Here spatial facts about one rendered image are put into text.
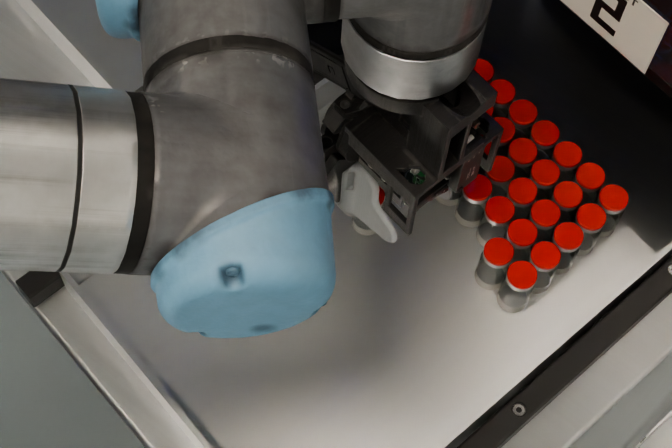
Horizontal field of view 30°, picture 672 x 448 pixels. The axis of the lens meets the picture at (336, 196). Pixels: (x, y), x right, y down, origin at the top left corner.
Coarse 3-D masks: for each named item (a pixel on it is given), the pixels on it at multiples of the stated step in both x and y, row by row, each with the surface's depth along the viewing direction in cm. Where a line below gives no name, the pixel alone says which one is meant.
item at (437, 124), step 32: (352, 96) 74; (384, 96) 67; (448, 96) 70; (480, 96) 67; (352, 128) 73; (384, 128) 73; (416, 128) 69; (448, 128) 66; (352, 160) 77; (384, 160) 72; (416, 160) 72; (448, 160) 72; (480, 160) 75; (416, 192) 71
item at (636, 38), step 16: (576, 0) 86; (592, 0) 84; (608, 0) 83; (640, 0) 80; (608, 16) 84; (624, 16) 82; (640, 16) 81; (656, 16) 80; (624, 32) 83; (640, 32) 82; (656, 32) 81; (624, 48) 85; (640, 48) 83; (656, 48) 82; (640, 64) 84
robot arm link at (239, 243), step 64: (192, 64) 52; (256, 64) 52; (0, 128) 46; (64, 128) 47; (128, 128) 48; (192, 128) 49; (256, 128) 50; (0, 192) 46; (64, 192) 47; (128, 192) 47; (192, 192) 48; (256, 192) 49; (320, 192) 51; (0, 256) 47; (64, 256) 48; (128, 256) 49; (192, 256) 48; (256, 256) 48; (320, 256) 49; (192, 320) 50; (256, 320) 51
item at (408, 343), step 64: (320, 128) 94; (384, 256) 90; (448, 256) 90; (576, 256) 90; (640, 256) 90; (128, 320) 87; (320, 320) 88; (384, 320) 88; (448, 320) 88; (512, 320) 88; (576, 320) 88; (192, 384) 85; (256, 384) 85; (320, 384) 86; (384, 384) 86; (448, 384) 86; (512, 384) 82
